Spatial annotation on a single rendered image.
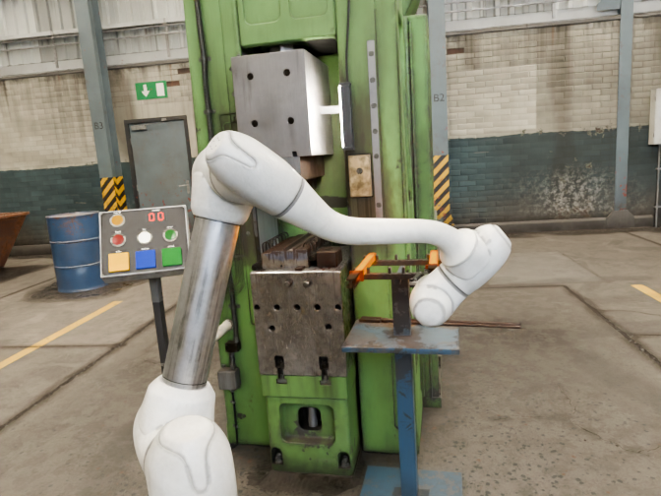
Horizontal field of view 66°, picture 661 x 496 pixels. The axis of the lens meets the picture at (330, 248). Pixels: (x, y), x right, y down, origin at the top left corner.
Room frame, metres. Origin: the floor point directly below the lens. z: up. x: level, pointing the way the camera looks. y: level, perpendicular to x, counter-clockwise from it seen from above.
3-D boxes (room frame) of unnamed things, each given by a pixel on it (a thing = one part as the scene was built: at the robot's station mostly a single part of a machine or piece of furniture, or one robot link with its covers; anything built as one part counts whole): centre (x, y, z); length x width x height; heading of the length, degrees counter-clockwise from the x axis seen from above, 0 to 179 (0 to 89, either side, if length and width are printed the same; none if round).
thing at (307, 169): (2.26, 0.15, 1.32); 0.42 x 0.20 x 0.10; 167
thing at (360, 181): (2.11, -0.14, 1.27); 0.09 x 0.02 x 0.17; 77
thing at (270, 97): (2.25, 0.11, 1.56); 0.42 x 0.39 x 0.40; 167
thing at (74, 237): (6.01, 3.01, 0.44); 0.59 x 0.59 x 0.88
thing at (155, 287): (2.10, 0.75, 0.54); 0.04 x 0.04 x 1.08; 77
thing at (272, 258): (2.26, 0.15, 0.96); 0.42 x 0.20 x 0.09; 167
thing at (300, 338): (2.26, 0.09, 0.69); 0.56 x 0.38 x 0.45; 167
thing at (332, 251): (2.07, 0.01, 0.95); 0.12 x 0.08 x 0.06; 167
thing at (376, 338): (1.77, -0.24, 0.70); 0.40 x 0.30 x 0.02; 76
